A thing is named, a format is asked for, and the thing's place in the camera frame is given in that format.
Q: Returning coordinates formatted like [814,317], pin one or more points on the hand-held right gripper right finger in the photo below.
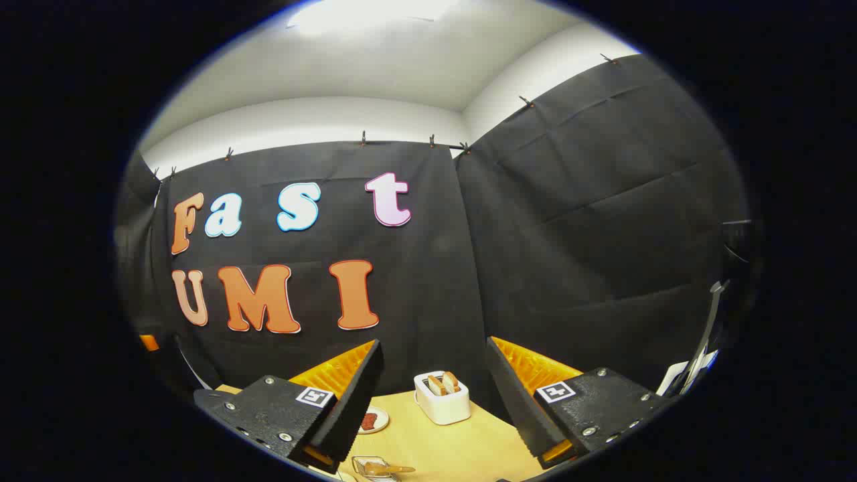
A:
[519,402]

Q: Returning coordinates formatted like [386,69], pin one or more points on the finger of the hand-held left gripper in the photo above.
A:
[148,343]

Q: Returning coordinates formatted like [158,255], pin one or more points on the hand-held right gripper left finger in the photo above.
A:
[348,402]

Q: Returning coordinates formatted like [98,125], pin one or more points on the wooden spoon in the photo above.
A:
[392,468]

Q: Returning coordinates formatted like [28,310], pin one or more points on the red meat piece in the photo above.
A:
[369,422]

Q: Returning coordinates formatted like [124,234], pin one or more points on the white round plate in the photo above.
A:
[383,420]

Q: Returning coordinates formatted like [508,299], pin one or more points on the toasted bread slice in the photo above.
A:
[450,381]
[436,385]

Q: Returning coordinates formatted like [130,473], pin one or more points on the white toaster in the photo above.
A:
[445,407]

